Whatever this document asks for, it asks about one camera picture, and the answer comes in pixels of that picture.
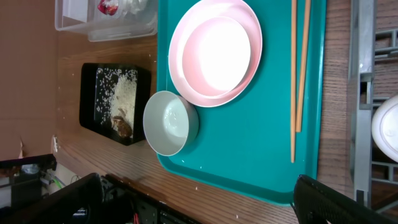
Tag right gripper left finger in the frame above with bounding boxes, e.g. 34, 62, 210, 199
1, 173, 103, 224

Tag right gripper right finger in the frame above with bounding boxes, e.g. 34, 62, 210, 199
293, 175, 395, 224

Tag brown food scrap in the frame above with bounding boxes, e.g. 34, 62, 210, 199
111, 116, 132, 138

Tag white cup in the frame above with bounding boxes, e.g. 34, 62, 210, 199
371, 95, 398, 162

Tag rice grains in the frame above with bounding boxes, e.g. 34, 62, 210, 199
95, 67, 138, 131

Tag small grey bowl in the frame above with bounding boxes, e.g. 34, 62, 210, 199
143, 91, 199, 157

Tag pink bowl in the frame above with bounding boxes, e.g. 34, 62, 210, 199
182, 17, 251, 98

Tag red snack wrapper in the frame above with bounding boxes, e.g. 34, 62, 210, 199
97, 0, 119, 16

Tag pink round plate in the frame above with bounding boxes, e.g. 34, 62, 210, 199
168, 1, 262, 108

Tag grey dishwasher rack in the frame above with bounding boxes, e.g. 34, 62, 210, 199
347, 0, 397, 217

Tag teal serving tray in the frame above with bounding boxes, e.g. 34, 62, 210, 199
158, 1, 327, 206

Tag black rectangular tray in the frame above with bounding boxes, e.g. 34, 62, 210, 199
79, 63, 151, 146

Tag right wooden chopstick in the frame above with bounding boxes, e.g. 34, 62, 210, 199
296, 0, 312, 133

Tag wooden chopstick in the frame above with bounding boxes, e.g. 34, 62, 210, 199
290, 0, 297, 163
296, 0, 312, 133

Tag clear plastic bin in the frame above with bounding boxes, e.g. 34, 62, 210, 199
55, 0, 158, 42

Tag left wooden chopstick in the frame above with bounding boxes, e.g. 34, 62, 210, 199
290, 0, 297, 163

